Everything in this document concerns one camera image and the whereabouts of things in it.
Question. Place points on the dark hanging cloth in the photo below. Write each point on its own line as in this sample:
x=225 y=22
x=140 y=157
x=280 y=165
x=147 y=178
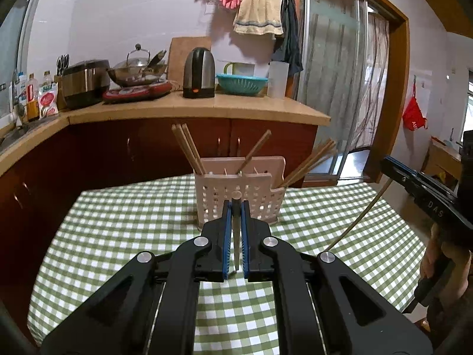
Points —
x=286 y=47

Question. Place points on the sliding glass door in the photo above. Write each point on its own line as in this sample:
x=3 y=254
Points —
x=345 y=55

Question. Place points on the steel wok with lid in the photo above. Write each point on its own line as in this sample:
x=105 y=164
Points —
x=139 y=68

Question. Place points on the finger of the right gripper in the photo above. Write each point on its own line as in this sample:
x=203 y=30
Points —
x=444 y=206

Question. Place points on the black steel electric kettle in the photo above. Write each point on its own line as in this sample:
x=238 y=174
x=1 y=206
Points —
x=199 y=74

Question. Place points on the knife block with scissors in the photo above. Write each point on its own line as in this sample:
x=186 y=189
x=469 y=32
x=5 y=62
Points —
x=61 y=64

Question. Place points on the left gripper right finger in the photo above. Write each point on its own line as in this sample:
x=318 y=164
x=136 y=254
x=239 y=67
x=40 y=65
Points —
x=322 y=306

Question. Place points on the dark red kitchen cabinets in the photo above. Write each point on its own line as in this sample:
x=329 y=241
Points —
x=39 y=190

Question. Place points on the red induction cooker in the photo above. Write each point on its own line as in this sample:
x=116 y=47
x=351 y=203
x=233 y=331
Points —
x=137 y=93

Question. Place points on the beige hanging towel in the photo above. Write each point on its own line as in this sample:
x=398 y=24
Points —
x=258 y=17

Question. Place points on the person's right hand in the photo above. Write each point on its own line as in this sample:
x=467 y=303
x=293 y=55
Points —
x=462 y=258

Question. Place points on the black rice cooker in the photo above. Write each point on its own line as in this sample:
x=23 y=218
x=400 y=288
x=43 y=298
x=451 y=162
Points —
x=85 y=83

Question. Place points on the pink perforated utensil holder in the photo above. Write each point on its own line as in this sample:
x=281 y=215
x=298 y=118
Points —
x=258 y=184

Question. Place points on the teal plastic colander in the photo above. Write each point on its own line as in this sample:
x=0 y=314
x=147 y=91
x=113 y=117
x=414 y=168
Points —
x=241 y=85

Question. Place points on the orange oil bottle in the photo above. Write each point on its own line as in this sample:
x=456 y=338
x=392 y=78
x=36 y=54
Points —
x=32 y=98

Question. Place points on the red hanging bag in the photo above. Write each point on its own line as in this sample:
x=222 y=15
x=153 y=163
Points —
x=412 y=118

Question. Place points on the pink white seasoning bag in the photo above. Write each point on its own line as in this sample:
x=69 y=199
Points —
x=47 y=100

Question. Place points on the white green measuring jug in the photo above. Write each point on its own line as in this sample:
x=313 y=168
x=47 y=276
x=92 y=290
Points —
x=239 y=68

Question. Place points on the stainless steel sink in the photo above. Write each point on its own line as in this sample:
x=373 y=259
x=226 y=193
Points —
x=13 y=136

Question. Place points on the white plastic cup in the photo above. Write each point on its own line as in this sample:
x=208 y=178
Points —
x=277 y=79

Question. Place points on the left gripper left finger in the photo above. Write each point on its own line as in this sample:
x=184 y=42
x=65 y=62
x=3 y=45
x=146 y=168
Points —
x=149 y=305

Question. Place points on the wooden cutting board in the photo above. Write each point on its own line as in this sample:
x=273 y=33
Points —
x=179 y=50

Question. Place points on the kitchen window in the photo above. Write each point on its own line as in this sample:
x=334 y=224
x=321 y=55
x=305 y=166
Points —
x=11 y=33

